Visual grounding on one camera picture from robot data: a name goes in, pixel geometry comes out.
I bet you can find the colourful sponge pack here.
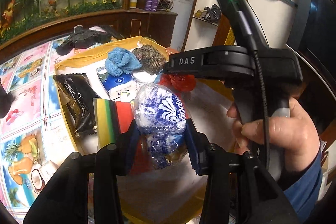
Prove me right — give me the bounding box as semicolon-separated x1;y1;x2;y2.
93;97;148;175

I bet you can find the blue white Vinda bag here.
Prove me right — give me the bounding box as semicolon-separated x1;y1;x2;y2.
134;83;187;169

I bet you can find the blue tissue pack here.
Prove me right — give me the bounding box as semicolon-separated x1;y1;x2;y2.
96;67;138;102

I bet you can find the orange red plastic bag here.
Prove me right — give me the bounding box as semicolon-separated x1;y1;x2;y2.
158;74;196;92

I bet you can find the black snack bag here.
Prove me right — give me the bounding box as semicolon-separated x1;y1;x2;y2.
53;73;100;138

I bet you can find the light blue knitted cloth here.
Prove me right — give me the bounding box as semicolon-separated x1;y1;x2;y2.
105;47;142;77

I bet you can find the brown knitted hat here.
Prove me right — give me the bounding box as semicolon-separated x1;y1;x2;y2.
132;45;166;75

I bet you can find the white towel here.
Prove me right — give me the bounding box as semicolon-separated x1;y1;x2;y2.
182;82;235;152

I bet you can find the blue sleeve forearm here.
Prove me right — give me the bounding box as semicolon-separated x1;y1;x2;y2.
277;151;322;223

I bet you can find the person's right hand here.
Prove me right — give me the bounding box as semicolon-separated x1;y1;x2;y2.
227;98;320;173

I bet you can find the yellow taped foam box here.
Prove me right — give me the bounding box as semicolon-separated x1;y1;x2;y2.
54;36;234;223

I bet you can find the colourful printed tablecloth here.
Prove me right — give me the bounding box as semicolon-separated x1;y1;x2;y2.
0;27;116;224

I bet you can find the black star-shaped device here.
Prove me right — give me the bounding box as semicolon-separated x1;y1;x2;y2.
55;25;115;56

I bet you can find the black cylindrical motor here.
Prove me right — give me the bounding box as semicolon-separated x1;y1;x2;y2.
0;84;13;118

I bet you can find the purple spray can pair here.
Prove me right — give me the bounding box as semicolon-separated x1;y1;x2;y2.
145;0;159;12

